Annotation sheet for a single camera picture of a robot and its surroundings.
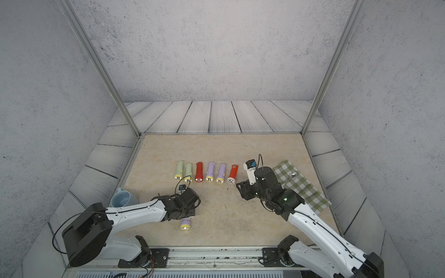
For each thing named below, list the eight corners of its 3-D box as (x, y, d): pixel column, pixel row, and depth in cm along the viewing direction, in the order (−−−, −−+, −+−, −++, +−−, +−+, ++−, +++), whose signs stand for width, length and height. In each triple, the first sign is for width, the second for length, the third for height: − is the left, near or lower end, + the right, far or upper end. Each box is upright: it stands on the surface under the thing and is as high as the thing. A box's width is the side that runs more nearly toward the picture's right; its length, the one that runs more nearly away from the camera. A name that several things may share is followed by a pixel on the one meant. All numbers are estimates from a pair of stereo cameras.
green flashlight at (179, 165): (175, 180, 99) (174, 177, 97) (177, 162, 107) (176, 160, 105) (182, 179, 100) (181, 177, 98) (183, 162, 108) (183, 159, 106)
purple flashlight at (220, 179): (216, 183, 98) (215, 180, 96) (220, 166, 106) (219, 163, 103) (223, 184, 97) (223, 181, 95) (226, 166, 105) (226, 163, 103)
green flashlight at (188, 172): (185, 183, 98) (184, 181, 96) (186, 165, 106) (185, 163, 104) (192, 182, 98) (191, 180, 96) (193, 165, 106) (192, 162, 104)
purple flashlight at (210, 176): (205, 182, 98) (205, 179, 96) (207, 163, 107) (206, 161, 105) (214, 182, 98) (213, 179, 96) (215, 163, 107) (214, 161, 105)
